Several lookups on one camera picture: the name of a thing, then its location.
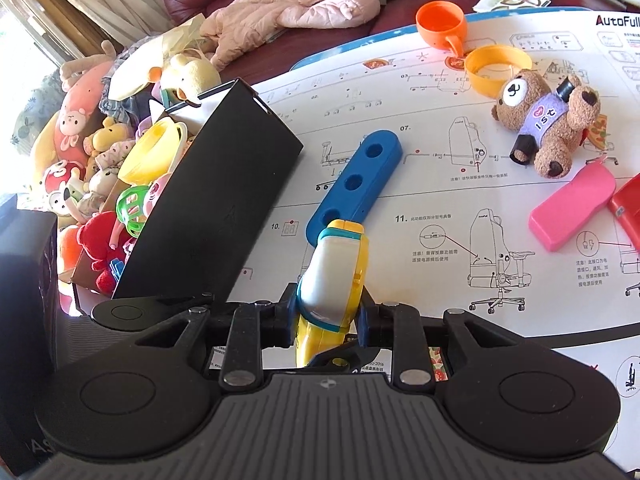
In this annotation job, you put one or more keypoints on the yellow and white toy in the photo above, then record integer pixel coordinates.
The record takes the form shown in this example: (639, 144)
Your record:
(330, 270)

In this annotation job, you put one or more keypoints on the pink padded jacket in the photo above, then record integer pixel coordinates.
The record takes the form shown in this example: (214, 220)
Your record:
(280, 10)

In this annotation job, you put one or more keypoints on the red plush toy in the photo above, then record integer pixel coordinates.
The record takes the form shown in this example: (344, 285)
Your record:
(97, 240)

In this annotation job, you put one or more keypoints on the large printed instruction sheet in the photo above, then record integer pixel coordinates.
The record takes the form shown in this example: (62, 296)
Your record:
(450, 240)

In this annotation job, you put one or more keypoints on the blue plastic toy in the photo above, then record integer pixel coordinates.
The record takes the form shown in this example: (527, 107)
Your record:
(116, 267)

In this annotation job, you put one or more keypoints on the orange plastic cup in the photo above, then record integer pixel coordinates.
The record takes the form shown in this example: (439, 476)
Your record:
(440, 30)

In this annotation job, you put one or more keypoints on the blue-edged board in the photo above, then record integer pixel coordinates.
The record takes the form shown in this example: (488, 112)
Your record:
(320, 57)

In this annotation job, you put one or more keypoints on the cream paper bag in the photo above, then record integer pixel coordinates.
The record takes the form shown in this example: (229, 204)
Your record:
(150, 55)

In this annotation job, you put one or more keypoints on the blue bar with holes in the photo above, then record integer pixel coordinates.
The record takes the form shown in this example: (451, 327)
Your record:
(350, 180)

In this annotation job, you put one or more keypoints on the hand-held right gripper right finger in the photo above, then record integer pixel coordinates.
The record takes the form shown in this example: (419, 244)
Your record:
(361, 322)

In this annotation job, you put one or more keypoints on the black cardboard box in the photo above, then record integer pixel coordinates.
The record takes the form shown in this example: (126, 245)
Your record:
(210, 190)

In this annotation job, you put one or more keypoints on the pile of plush toys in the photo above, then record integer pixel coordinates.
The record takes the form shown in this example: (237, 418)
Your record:
(70, 130)

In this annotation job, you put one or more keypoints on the yellow plastic dome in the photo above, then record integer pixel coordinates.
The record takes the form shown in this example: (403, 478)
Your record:
(145, 160)

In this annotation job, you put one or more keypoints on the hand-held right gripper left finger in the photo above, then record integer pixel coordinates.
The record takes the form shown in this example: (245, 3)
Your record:
(292, 310)

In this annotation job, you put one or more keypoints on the pink plastic case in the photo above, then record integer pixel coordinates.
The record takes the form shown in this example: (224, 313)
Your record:
(572, 207)

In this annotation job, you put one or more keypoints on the brown teddy bear purple shirt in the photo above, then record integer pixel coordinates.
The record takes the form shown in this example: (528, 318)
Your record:
(545, 125)

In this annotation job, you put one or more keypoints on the green lattice half ball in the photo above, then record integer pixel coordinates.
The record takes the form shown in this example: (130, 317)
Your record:
(131, 210)

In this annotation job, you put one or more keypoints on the beige curtain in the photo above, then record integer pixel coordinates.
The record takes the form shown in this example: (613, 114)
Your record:
(75, 5)

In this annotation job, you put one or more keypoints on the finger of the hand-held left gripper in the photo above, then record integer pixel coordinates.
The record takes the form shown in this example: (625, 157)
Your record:
(342, 358)

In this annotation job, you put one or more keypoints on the yellow duck plush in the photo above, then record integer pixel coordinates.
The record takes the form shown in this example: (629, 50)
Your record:
(192, 75)

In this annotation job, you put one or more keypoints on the red plastic stand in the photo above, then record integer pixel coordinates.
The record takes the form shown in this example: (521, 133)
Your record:
(627, 207)

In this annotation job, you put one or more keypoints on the floral cushion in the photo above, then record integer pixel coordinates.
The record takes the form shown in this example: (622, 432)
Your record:
(27, 115)

